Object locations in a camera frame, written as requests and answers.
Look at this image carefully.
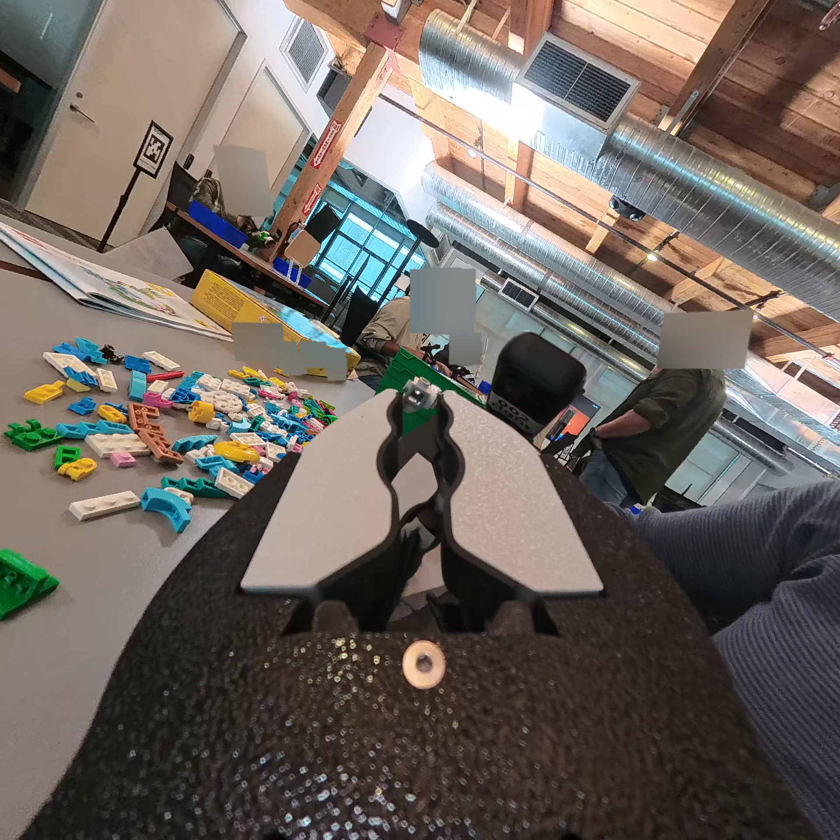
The person's blue sweater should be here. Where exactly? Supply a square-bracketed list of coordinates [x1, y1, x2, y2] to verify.
[712, 558, 840, 840]

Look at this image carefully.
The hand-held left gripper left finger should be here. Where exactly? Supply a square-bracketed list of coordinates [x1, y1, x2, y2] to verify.
[239, 388, 403, 632]

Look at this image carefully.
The stack of green crates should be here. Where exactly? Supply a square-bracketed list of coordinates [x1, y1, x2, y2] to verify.
[374, 348, 493, 437]

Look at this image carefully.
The computer monitor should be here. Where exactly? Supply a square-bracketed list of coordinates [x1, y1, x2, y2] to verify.
[545, 392, 601, 454]

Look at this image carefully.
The lego instruction booklet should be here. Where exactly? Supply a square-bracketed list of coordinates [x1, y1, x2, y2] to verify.
[0, 222, 234, 342]

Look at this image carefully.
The pile of colourful lego pieces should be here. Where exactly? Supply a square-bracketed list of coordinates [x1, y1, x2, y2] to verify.
[3, 338, 339, 534]

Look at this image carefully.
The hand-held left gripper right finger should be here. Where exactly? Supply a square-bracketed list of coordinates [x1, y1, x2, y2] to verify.
[436, 391, 605, 633]

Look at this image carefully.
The wooden work table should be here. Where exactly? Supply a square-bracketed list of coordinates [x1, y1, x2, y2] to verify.
[164, 200, 329, 309]

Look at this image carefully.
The yellow lego box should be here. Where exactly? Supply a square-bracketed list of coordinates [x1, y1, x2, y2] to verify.
[190, 269, 362, 380]

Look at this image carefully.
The group of green lego pieces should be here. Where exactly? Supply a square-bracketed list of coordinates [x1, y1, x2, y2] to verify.
[0, 548, 60, 621]

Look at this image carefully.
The large silver air duct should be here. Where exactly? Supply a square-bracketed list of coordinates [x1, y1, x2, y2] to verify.
[419, 10, 840, 319]

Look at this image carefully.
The white door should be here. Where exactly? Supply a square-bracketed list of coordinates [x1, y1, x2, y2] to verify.
[23, 0, 247, 234]

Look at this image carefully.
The black floor lamp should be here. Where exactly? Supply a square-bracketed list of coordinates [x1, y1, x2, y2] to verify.
[335, 220, 441, 329]

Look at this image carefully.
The marker sign on stand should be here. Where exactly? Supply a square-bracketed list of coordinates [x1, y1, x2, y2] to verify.
[98, 120, 175, 253]

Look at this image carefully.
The large duct vent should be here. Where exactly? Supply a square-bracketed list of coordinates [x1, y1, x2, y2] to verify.
[515, 33, 642, 132]

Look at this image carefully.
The person's right forearm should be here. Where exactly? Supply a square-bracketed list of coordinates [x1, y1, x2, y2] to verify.
[607, 479, 840, 631]

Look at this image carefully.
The grey tilted board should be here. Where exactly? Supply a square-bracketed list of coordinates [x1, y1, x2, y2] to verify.
[105, 233, 194, 286]

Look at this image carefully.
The tan board on clear stand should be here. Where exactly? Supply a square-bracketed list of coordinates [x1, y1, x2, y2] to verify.
[284, 231, 322, 283]

